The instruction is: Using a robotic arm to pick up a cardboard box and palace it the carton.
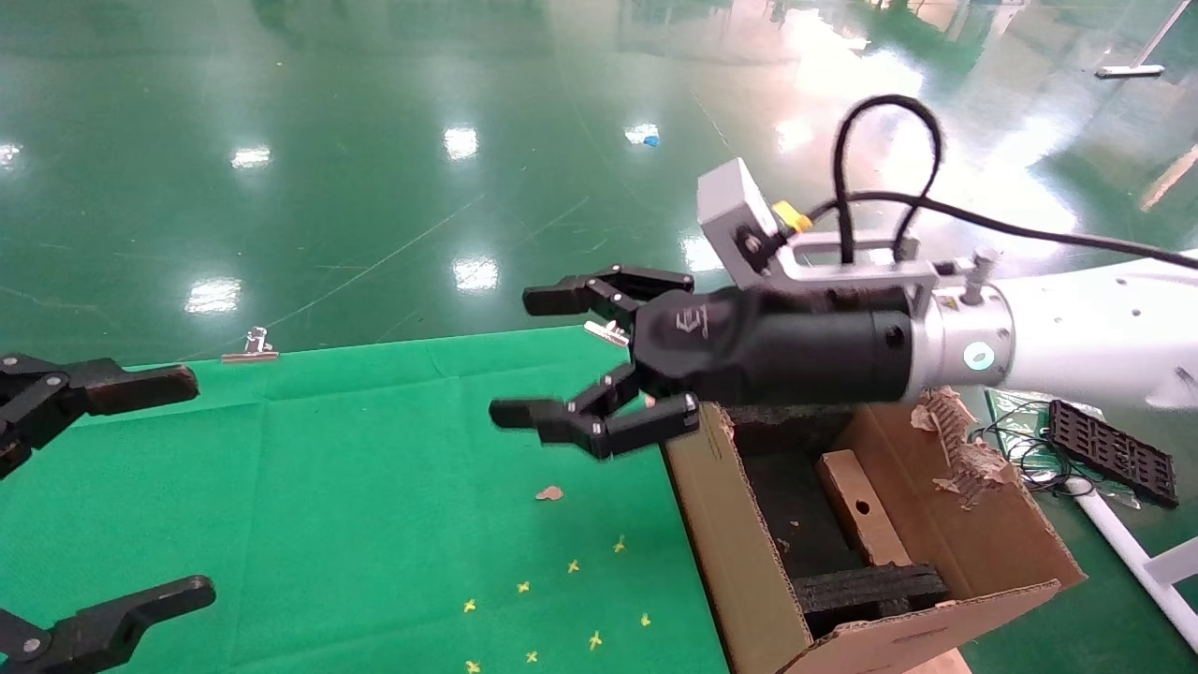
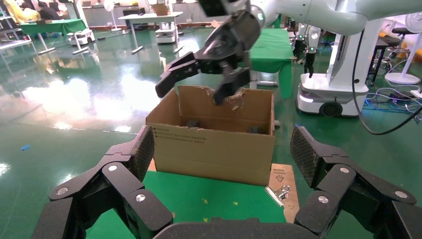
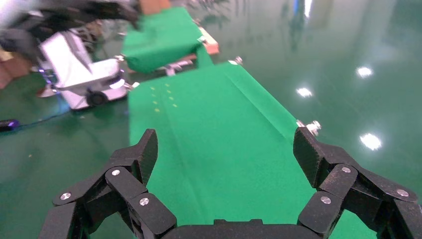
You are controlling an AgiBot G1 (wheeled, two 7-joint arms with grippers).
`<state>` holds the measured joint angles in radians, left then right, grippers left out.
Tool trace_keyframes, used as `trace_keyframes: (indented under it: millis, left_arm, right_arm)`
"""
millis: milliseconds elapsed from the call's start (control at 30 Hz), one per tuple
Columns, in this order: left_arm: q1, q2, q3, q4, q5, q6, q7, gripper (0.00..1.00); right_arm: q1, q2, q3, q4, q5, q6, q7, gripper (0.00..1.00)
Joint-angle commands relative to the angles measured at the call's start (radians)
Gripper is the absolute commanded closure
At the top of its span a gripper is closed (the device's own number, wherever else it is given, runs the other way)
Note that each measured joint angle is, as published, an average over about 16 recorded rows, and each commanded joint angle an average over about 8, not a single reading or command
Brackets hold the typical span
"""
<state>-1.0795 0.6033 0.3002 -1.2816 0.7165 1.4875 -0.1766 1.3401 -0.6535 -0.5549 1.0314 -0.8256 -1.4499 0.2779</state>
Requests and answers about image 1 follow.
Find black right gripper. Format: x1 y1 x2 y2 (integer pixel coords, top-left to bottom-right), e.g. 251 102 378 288
488 264 915 462

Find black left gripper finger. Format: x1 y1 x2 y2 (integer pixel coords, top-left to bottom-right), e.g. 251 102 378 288
0 353 200 480
0 575 217 674

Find small brown cardboard box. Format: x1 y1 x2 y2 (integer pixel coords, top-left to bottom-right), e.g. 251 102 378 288
817 448 914 568

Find large open cardboard carton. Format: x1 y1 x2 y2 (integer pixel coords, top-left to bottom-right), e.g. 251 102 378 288
661 384 1088 674

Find notched black foam insert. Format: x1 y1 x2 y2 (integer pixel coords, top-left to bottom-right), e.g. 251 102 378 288
723 403 855 462

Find green table cloth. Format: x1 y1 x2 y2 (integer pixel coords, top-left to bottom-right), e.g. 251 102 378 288
0 324 733 674

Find long black foam insert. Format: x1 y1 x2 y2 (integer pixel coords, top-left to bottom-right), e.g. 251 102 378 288
791 560 952 640

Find black plastic grid tray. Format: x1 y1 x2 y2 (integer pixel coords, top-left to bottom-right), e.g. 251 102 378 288
1045 398 1179 510

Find white floor squeegee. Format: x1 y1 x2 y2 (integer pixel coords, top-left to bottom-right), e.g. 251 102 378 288
1094 0 1194 80

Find yellow cable tag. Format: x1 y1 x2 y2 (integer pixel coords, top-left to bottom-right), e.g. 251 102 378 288
771 198 815 235

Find thick black sleeved cable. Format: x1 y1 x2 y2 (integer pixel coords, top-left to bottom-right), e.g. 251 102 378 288
831 93 944 265

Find coiled wires in plastic bag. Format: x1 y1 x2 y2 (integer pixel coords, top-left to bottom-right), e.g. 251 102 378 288
973 388 1098 499

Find thin black cable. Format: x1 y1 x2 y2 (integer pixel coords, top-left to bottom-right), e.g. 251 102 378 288
810 190 1198 272

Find white metal frame tube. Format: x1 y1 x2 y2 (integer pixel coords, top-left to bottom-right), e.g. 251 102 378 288
1067 477 1198 653

